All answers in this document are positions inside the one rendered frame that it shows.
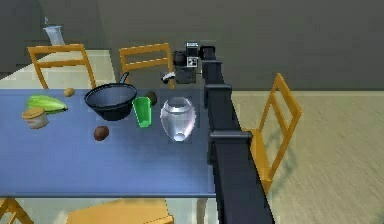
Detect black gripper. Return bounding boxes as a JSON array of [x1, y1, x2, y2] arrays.
[[161, 49, 198, 85]]

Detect clear glass vase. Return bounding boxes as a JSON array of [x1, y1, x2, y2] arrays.
[[159, 96, 197, 143]]

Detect orange wooden chair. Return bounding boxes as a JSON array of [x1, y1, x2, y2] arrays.
[[66, 198, 175, 224], [118, 42, 176, 90], [241, 72, 304, 197], [0, 196, 35, 224], [26, 43, 98, 90]]

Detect dark brown round fruit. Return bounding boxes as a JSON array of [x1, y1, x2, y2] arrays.
[[145, 90, 159, 107]]

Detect green cup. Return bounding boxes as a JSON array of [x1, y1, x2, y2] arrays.
[[131, 96, 154, 129]]

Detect black pan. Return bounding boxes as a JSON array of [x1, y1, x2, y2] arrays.
[[83, 71, 139, 122]]

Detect reddish brown round potato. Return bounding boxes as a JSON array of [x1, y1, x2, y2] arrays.
[[93, 125, 111, 142]]

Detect blue table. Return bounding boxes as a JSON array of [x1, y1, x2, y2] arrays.
[[0, 87, 217, 224]]

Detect green lettuce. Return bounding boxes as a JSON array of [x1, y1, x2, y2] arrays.
[[26, 94, 69, 116]]

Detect tan lidded jar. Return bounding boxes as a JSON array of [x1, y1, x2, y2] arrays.
[[21, 106, 50, 130]]

